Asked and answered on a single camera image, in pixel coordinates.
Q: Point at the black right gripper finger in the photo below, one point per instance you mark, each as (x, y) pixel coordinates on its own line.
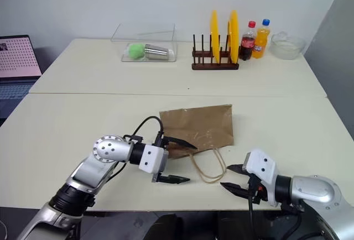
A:
(236, 189)
(238, 168)

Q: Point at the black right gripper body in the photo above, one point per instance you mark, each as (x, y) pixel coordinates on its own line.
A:
(255, 190)

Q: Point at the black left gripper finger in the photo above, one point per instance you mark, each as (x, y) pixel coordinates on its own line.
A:
(177, 142)
(171, 179)

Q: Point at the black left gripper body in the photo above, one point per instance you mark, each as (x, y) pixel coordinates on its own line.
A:
(161, 142)

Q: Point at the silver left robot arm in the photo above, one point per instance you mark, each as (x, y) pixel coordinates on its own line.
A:
(110, 148)

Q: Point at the brown paper bag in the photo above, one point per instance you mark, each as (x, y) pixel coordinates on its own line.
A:
(199, 124)

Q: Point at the dark wooden dish rack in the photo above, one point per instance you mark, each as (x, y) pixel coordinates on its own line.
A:
(214, 65)

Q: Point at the stainless steel cup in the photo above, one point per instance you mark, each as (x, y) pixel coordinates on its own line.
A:
(157, 52)

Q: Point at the green fuzzy ball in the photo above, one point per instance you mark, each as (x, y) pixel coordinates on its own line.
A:
(136, 51)

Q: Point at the clear plastic box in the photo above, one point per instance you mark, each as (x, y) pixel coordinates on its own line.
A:
(166, 36)

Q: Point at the yellow plate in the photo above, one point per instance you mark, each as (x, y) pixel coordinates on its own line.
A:
(234, 35)
(215, 35)

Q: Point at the cola bottle red cap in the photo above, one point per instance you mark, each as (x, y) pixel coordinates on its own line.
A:
(247, 43)

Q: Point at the orange soda bottle blue cap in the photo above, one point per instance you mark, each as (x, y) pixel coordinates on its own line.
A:
(261, 42)

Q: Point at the clear glass bowl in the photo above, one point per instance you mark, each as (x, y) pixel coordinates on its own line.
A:
(287, 47)

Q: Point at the open laptop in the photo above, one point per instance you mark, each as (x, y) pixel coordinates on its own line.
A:
(16, 57)

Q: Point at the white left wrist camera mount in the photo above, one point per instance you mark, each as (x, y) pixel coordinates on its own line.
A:
(150, 158)

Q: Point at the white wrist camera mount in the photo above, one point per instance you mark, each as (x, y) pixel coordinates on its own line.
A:
(150, 158)
(262, 165)

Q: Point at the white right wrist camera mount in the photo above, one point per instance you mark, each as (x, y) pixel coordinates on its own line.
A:
(262, 165)

